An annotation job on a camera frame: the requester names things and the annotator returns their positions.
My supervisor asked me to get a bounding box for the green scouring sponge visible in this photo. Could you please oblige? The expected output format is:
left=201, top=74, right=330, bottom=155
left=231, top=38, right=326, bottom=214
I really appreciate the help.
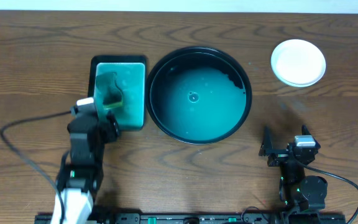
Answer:
left=96, top=72, right=124, bottom=110

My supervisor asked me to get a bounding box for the white plate with green smear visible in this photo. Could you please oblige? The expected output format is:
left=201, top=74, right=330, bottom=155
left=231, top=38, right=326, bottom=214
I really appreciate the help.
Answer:
left=270, top=39, right=326, bottom=88

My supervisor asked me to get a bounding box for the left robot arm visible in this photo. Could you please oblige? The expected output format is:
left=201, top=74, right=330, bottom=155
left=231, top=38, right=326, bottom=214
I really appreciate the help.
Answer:
left=50, top=103, right=119, bottom=224

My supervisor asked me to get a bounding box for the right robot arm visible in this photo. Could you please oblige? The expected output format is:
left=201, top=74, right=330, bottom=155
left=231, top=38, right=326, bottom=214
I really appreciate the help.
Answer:
left=259, top=125, right=328, bottom=223

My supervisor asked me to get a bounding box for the black rectangular water tray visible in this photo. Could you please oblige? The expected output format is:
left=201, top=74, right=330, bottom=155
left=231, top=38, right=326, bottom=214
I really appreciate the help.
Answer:
left=88, top=55, right=147, bottom=131

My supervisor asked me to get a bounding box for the round black tray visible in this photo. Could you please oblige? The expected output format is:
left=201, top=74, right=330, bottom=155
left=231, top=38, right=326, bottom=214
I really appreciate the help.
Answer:
left=145, top=46, right=252, bottom=144

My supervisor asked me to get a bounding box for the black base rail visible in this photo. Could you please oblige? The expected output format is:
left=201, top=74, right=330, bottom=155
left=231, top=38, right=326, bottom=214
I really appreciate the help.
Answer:
left=34, top=212, right=347, bottom=224

